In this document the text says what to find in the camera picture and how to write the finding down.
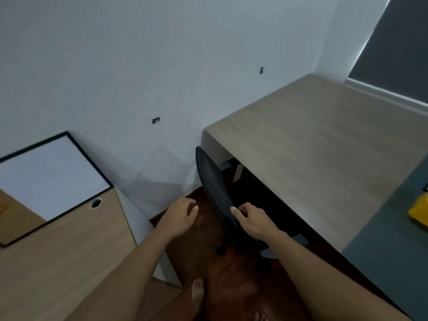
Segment yellow object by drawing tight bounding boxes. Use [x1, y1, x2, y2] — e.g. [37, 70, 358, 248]
[408, 192, 428, 228]

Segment black office chair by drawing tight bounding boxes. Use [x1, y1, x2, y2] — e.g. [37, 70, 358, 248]
[195, 146, 310, 278]

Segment wooden side table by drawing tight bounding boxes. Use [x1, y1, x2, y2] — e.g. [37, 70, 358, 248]
[0, 186, 184, 321]

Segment person's left forearm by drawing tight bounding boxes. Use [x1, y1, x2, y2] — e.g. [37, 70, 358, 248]
[64, 227, 180, 321]

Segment black framed white board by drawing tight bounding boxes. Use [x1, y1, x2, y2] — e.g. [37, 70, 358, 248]
[0, 131, 114, 248]

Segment light wooden desk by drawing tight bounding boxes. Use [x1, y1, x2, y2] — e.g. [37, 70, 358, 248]
[204, 73, 428, 255]

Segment grey green desk mat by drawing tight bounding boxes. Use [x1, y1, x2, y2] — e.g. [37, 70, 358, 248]
[341, 153, 428, 321]

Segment white window frame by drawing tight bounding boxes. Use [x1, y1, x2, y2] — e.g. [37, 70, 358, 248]
[344, 78, 428, 115]

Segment person's right forearm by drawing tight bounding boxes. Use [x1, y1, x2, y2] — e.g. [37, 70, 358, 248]
[270, 231, 415, 321]

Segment dark grey window blind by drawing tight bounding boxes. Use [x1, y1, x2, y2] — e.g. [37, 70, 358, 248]
[348, 0, 428, 105]

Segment person's right hand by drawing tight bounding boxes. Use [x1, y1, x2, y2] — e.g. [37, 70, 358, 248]
[230, 202, 285, 243]

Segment person's left foot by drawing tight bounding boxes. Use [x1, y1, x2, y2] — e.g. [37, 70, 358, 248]
[191, 278, 205, 315]

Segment person's left hand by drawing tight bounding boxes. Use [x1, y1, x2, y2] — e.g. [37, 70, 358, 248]
[156, 197, 200, 240]

